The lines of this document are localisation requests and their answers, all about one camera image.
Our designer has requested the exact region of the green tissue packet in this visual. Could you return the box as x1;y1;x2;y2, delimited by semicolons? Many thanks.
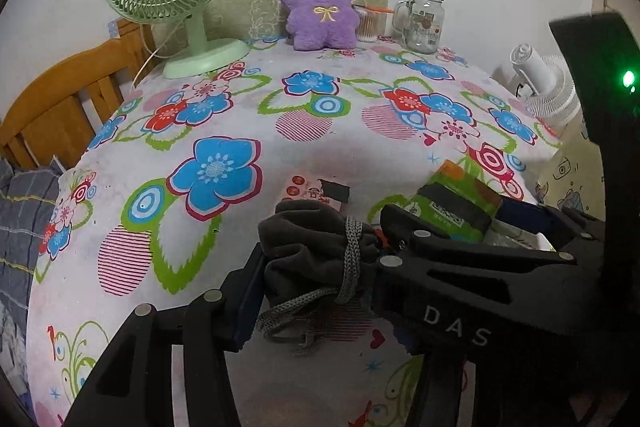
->
407;159;503;243

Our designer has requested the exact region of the pale fan power cable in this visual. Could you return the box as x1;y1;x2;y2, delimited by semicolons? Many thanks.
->
132;27;166;88

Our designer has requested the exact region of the red and white small packet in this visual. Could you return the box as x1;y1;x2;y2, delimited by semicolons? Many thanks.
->
281;174;346;212

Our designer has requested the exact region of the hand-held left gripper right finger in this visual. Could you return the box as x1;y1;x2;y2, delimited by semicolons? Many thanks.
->
395;324;481;427

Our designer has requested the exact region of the white fan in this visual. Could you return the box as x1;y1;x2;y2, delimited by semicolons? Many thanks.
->
509;43;583;128

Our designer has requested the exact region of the glass handled jar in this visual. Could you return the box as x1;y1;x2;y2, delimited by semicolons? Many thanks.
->
392;0;446;54

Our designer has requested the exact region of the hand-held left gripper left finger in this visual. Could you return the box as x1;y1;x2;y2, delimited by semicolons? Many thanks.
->
64;243;267;427

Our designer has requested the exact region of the yellow printed fabric storage box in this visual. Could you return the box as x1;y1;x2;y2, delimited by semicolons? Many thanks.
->
535;117;608;223

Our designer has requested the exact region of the small clear glass cup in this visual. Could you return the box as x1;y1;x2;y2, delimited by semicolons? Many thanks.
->
354;3;396;44

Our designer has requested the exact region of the small dark grey pad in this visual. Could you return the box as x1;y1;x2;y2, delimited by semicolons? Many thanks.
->
319;179;351;204

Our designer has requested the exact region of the purple plush toy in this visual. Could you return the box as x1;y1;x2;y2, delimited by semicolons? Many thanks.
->
278;0;361;52

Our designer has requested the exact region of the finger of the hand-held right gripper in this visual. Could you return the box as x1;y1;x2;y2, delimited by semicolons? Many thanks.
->
497;199;608;253
377;202;606;348

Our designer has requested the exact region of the grey plaid bedding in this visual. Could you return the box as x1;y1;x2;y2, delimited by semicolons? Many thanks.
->
0;157;66;408

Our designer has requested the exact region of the grey drawstring pouch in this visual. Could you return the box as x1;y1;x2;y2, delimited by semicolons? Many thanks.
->
257;199;383;355

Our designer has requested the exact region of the floral tablecloth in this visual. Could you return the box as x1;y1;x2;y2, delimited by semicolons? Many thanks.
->
27;34;566;427

